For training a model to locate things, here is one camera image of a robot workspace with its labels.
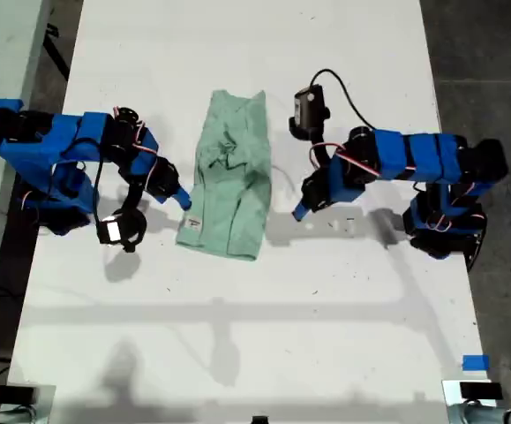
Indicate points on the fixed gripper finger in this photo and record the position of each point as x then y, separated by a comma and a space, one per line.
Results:
299, 211
175, 199

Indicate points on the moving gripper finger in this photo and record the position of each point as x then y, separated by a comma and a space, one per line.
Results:
308, 209
180, 193

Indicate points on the pale green T-shirt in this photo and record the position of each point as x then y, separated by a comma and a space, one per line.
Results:
224, 185

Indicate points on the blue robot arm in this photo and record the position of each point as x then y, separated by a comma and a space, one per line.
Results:
39, 141
414, 154

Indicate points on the small black block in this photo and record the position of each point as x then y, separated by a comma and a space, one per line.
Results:
260, 420

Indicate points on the blue tape patch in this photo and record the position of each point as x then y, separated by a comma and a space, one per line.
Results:
475, 362

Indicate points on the shiny metal plate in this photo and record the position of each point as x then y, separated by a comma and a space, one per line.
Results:
45, 404
451, 404

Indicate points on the small black box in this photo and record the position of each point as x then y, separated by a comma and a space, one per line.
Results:
481, 391
13, 394

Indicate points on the grey metal pipe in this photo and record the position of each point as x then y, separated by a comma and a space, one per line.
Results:
484, 415

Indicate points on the gripper camera stalk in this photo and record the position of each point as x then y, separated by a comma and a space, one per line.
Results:
132, 196
301, 130

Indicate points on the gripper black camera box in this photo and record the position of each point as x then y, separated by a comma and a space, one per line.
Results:
309, 108
111, 230

